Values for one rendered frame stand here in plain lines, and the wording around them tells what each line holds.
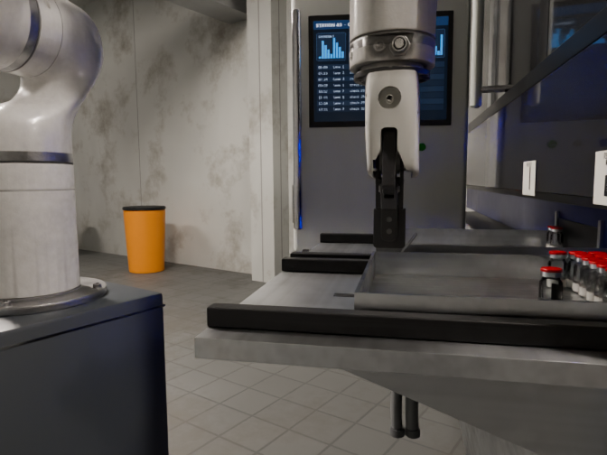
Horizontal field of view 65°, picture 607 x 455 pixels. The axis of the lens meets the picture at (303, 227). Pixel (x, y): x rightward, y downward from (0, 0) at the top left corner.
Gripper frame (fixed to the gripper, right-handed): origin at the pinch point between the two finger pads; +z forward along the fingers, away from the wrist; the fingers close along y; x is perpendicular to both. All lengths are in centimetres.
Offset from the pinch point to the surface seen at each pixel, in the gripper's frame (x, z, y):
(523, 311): -11.8, 6.5, -6.0
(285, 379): 57, 97, 177
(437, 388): -5.0, 15.8, -2.5
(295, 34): 28, -44, 80
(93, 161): 434, -33, 555
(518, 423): -12.6, 18.6, -2.5
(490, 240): -19, 8, 54
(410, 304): -2.2, 6.4, -6.0
